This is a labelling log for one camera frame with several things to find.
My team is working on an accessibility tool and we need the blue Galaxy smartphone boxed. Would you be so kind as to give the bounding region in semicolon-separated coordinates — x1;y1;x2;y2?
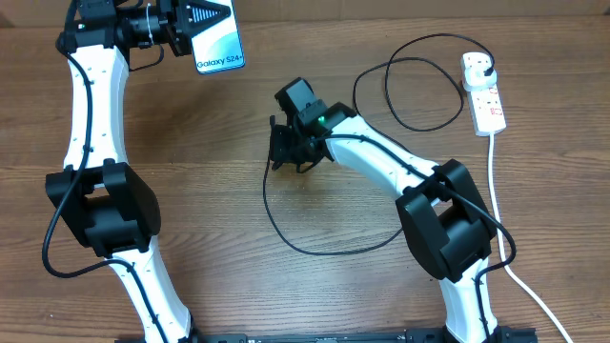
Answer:
192;0;246;74

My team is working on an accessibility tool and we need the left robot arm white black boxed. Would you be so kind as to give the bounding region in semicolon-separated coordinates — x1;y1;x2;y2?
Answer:
45;1;236;342

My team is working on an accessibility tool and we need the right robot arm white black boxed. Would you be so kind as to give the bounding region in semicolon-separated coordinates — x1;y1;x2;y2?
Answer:
271;78;498;342

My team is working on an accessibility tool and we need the white charger plug adapter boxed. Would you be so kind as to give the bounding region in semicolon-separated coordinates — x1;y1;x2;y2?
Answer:
463;66;498;91

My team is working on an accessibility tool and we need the white power strip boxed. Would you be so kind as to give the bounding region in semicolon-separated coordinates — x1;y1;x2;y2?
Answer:
459;51;507;138

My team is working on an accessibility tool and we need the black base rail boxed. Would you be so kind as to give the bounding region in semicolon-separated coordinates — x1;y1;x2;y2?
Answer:
113;326;539;343

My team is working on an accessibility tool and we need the white power strip cord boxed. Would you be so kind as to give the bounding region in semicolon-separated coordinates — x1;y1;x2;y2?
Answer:
486;132;575;343

